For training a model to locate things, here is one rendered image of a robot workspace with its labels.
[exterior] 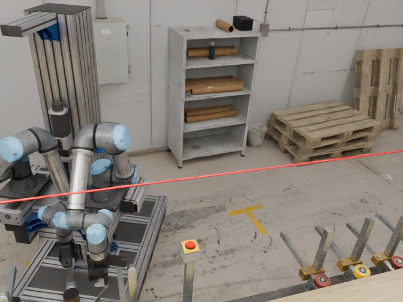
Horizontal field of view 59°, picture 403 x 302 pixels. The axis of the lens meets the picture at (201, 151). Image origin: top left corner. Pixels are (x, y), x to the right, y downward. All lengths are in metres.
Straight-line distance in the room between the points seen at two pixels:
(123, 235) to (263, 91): 2.77
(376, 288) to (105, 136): 1.55
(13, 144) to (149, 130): 2.76
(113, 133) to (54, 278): 1.54
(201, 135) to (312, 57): 1.84
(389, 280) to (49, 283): 2.19
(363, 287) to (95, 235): 1.36
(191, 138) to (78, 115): 2.67
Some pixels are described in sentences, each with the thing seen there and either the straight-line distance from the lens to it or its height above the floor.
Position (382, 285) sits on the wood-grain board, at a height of 0.90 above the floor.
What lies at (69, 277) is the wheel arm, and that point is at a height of 0.86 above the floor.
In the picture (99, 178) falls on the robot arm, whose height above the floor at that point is 1.21.
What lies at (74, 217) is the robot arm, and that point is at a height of 1.31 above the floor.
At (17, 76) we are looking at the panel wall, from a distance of 3.96.
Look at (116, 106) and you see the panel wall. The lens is 4.17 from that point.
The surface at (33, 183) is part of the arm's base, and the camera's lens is 2.34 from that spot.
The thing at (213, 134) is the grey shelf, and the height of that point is 0.14.
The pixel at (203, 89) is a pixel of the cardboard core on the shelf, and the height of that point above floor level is 0.96.
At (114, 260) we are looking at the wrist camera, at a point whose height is 1.14.
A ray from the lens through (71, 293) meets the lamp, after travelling 1.63.
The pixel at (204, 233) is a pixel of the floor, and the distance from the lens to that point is 3.43.
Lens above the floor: 2.39
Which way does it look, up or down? 31 degrees down
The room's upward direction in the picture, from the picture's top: 4 degrees clockwise
